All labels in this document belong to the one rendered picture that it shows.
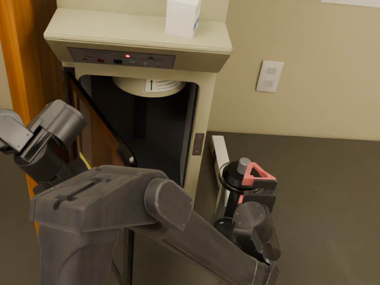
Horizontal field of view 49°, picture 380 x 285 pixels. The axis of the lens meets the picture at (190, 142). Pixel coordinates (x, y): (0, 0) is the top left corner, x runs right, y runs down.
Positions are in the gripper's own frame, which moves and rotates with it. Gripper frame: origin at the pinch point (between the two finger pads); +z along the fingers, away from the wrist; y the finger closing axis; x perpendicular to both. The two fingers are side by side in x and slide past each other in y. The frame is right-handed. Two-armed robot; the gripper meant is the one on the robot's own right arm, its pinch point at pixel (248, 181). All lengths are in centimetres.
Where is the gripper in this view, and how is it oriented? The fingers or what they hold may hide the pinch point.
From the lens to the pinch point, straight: 92.7
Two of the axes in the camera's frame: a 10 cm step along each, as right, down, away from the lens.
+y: 1.0, -7.7, -6.2
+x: -9.9, -0.5, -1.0
